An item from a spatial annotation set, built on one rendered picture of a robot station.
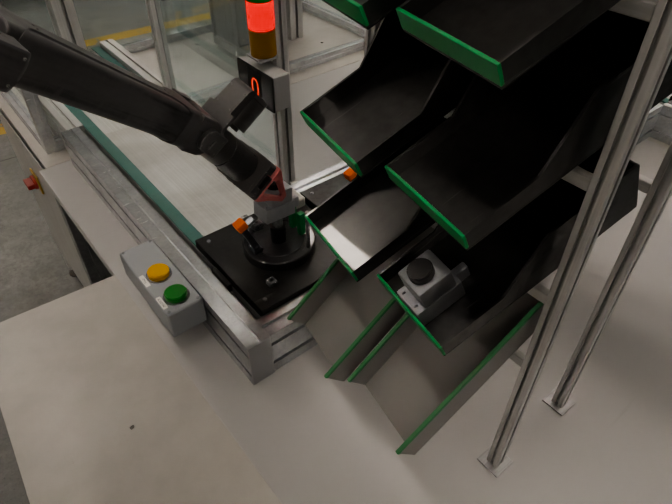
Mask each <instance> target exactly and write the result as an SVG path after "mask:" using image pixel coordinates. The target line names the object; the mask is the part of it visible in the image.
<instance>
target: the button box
mask: <svg viewBox="0 0 672 504"><path fill-rule="evenodd" d="M120 258H121V261H122V263H123V266H124V269H125V272H126V275H127V276H128V277H129V279H130V280H131V281H132V283H133V284H134V285H135V287H136V288H137V289H138V291H139V292H140V293H141V295H142V296H143V297H144V299H145V300H146V301H147V303H148V304H149V305H150V307H151V308H152V309H153V311H154V312H155V313H156V315H157V316H158V317H159V319H160V320H161V321H162V323H163V324H164V325H165V327H166V328H167V329H168V331H169V332H170V333H171V335H172V336H173V337H176V336H178V335H180V334H182V333H183V332H185V331H187V330H189V329H191V328H193V327H195V326H196V325H198V324H200V323H202V322H204V321H206V320H207V315H206V311H205V307H204V302H203V298H202V297H201V296H200V295H199V294H198V292H197V291H196V290H195V289H194V288H193V287H192V285H191V284H190V283H189V282H188V281H187V280H186V278H185V277H184V276H183V275H182V274H181V273H180V271H179V270H178V269H177V268H176V267H175V266H174V264H173V263H172V262H171V261H170V260H169V259H168V257H167V256H166V255H165V254H164V253H163V252H162V250H161V249H160V248H159V247H158V246H157V245H156V243H155V242H154V241H153V240H149V241H147V242H144V243H142V244H140V245H137V246H135V247H133V248H131V249H128V250H126V251H124V252H121V253H120ZM157 263H163V264H166V265H167V266H168V267H169V271H170V274H169V276H168V277H167V278H166V279H164V280H162V281H152V280H150V279H149V278H148V275H147V270H148V268H149V267H151V266H152V265H154V264H157ZM174 284H181V285H184V286H185V287H186V289H187V293H188V294H187V297H186V298H185V299H184V300H183V301H181V302H179V303H169V302H167V301H166V300H165V297H164V291H165V289H166V288H167V287H169V286H171V285H174Z"/></svg>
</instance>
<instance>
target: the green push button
mask: <svg viewBox="0 0 672 504"><path fill-rule="evenodd" d="M187 294H188V293H187V289H186V287H185V286H184V285H181V284H174V285H171V286H169V287H167V288H166V289H165V291H164V297H165V300H166V301H167V302H169V303H179V302H181V301H183V300H184V299H185V298H186V297H187Z"/></svg>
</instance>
